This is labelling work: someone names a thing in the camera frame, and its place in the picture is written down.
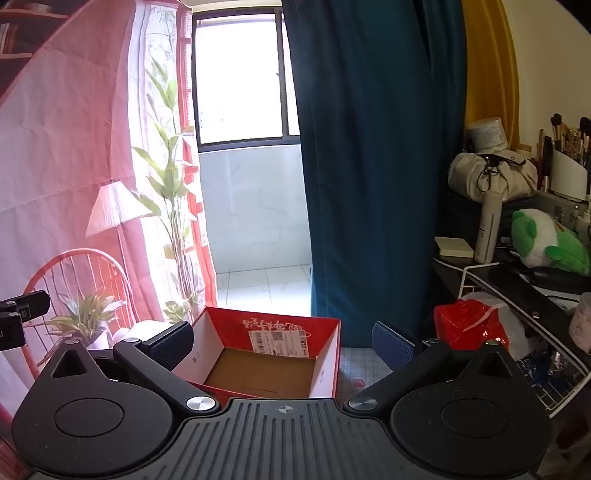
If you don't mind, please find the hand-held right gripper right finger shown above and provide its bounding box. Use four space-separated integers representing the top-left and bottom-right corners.
345 320 515 414

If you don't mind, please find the white bottle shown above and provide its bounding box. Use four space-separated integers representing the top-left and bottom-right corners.
474 189 503 264

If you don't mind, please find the red cardboard box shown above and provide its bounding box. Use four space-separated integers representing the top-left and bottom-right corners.
172 306 343 407

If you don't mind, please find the green plush toy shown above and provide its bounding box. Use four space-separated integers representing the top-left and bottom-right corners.
510 209 591 278

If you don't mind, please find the yellow curtain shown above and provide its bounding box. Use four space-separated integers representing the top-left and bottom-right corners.
462 0 521 148

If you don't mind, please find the white brush holder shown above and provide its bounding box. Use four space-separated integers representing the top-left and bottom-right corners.
549 148 591 201

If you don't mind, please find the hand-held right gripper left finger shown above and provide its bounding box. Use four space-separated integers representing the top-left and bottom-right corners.
46 320 221 416

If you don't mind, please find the blue curtain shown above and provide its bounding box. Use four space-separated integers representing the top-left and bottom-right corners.
281 0 469 349

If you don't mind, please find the red plastic bag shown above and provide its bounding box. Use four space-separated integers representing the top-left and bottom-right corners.
434 299 512 352

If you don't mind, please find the white round jar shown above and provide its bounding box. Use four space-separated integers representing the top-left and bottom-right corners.
464 117 509 153

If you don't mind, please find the black window frame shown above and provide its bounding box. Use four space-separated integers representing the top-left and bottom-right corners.
191 9 303 153

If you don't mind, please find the white wire rack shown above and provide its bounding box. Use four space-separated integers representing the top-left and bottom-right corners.
457 261 591 414

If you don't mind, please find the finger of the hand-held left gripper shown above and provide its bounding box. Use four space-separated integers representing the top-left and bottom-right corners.
0 290 51 320

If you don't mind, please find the beige drawstring bag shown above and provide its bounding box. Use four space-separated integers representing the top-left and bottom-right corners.
448 148 539 204

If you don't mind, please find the pink printed curtain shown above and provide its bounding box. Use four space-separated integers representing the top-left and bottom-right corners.
0 0 219 416

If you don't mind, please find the checked bedsheet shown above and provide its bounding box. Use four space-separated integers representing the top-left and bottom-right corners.
335 346 393 402

